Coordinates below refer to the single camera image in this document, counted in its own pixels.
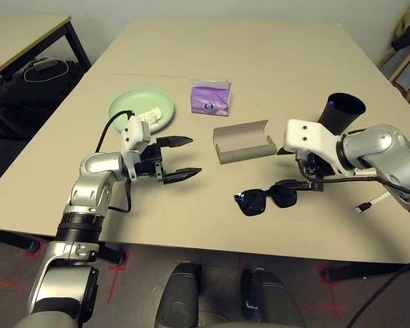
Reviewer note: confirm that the dark grey robot leg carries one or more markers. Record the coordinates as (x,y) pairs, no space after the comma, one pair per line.
(273,300)
(177,294)

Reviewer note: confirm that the grey power adapter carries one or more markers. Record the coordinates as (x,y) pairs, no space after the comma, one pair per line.
(42,64)

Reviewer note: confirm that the dark grey robot right leg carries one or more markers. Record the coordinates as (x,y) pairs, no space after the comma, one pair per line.
(273,300)

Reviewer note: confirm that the yellow-green seat cushion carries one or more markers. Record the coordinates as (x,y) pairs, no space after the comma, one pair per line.
(400,25)

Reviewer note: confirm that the black plastic cup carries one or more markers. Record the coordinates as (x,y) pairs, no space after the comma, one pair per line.
(338,119)

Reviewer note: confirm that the black sunglasses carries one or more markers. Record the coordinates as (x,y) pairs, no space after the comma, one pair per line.
(253,203)

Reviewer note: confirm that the grey glasses case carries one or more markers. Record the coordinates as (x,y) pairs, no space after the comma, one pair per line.
(239,153)

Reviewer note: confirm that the light green plate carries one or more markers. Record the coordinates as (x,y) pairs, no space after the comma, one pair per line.
(130,100)

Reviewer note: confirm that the wooden stool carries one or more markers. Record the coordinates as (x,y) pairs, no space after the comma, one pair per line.
(405,65)

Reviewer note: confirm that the black table foot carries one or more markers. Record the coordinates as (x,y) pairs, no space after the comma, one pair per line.
(10,239)
(112,255)
(345,273)

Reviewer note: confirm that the purple tissue pack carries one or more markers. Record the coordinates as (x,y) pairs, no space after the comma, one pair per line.
(208,99)

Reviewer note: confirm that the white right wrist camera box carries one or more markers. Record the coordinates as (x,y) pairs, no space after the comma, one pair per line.
(307,136)

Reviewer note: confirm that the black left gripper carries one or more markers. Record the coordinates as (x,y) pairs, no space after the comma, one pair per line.
(150,160)

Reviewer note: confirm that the beige side table black frame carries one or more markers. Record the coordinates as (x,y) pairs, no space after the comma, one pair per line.
(17,37)

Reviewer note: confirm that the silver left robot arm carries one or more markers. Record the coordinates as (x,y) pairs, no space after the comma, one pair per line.
(89,191)

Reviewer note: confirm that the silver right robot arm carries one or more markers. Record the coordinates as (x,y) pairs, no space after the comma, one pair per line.
(386,147)

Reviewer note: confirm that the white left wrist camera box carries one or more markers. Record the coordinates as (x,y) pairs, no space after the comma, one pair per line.
(133,131)

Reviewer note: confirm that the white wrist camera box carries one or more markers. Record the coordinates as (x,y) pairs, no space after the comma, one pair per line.
(133,131)
(307,136)

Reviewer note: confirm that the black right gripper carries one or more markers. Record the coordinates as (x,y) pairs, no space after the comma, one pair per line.
(314,167)

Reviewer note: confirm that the white tissue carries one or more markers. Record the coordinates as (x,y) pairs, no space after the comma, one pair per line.
(152,116)

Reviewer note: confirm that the dark grey robot left leg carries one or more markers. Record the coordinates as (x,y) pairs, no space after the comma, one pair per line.
(177,294)

